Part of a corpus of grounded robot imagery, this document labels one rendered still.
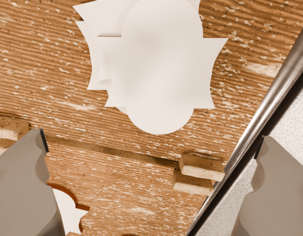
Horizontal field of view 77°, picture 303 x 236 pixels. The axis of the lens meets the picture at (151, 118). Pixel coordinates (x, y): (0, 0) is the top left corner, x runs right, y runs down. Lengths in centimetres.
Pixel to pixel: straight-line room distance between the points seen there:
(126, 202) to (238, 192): 20
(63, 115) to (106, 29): 13
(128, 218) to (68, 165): 15
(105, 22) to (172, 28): 6
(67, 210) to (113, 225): 9
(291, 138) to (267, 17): 18
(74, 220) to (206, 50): 34
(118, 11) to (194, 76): 9
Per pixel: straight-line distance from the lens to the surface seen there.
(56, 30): 24
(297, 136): 35
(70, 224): 42
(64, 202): 37
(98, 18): 20
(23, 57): 26
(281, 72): 28
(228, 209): 42
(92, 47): 22
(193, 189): 29
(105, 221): 41
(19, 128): 29
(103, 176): 32
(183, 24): 19
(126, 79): 20
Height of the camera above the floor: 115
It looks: 62 degrees down
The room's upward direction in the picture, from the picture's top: 177 degrees counter-clockwise
